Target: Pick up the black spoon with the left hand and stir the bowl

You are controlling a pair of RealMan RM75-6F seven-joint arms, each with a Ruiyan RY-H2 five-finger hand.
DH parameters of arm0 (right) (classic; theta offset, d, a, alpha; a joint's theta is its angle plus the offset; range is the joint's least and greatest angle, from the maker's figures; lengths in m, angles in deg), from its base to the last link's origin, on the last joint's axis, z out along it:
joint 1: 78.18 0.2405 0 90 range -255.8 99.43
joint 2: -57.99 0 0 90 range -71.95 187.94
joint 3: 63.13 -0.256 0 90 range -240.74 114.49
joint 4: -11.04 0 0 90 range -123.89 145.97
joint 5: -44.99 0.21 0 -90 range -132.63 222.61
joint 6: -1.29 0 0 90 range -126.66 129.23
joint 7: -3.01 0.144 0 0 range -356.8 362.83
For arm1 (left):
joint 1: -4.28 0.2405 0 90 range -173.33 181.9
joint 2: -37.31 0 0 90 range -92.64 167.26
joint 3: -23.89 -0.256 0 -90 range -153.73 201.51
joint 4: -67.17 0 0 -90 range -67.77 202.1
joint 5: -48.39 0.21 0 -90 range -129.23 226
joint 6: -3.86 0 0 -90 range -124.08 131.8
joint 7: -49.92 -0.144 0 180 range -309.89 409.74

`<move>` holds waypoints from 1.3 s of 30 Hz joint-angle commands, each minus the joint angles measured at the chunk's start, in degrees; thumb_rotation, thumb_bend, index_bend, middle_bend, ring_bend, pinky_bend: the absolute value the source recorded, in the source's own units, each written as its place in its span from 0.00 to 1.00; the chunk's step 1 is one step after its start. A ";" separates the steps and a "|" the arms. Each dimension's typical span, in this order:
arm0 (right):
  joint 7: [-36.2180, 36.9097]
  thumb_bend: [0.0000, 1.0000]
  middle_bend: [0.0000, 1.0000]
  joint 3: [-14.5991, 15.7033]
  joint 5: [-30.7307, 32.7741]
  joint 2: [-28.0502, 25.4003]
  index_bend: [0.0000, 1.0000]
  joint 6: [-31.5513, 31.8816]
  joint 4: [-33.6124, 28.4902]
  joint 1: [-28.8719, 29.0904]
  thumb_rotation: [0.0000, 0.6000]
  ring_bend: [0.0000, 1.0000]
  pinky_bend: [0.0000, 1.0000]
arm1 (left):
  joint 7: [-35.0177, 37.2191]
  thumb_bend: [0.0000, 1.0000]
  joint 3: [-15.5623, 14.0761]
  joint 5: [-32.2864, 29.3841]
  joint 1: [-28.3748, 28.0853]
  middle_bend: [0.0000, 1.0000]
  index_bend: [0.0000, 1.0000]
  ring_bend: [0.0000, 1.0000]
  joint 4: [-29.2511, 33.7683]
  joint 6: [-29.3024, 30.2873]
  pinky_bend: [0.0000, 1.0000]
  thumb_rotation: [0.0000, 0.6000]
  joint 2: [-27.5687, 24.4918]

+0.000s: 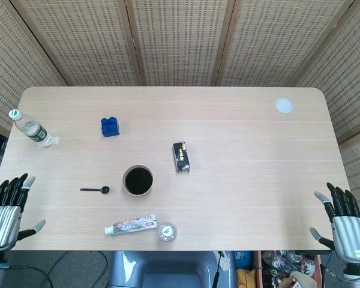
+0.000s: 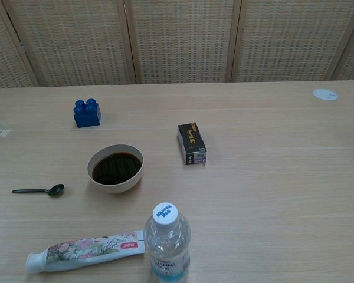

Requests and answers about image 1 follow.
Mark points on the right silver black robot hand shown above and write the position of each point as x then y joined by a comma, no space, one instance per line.
351,237

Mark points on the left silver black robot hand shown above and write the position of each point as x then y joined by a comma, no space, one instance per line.
3,222

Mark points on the black plastic spoon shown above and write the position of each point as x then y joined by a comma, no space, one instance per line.
105,189

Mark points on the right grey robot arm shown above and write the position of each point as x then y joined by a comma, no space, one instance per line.
358,271

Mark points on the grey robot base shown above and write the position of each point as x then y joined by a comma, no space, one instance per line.
168,270

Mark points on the cup of dark liquid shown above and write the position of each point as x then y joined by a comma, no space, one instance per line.
138,181

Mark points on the wooden crate of clutter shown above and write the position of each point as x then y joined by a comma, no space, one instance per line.
285,270

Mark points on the clear bottle with green label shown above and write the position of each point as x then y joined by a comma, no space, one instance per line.
33,130

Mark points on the blue container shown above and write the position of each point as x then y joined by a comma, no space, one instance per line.
243,259

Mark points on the yellow bag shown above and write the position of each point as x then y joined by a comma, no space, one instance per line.
245,279

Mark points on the floral toothpaste tube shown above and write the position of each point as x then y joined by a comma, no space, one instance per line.
129,225

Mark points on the white perforated plate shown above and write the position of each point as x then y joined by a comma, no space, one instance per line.
226,261

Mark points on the blue building block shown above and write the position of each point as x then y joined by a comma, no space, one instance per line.
110,128

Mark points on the clear bottle with white cap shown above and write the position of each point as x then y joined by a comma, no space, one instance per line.
167,231

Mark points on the black box with gold print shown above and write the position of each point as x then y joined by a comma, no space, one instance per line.
181,157

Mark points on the woven bamboo folding screen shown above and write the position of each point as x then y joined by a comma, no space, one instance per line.
180,42

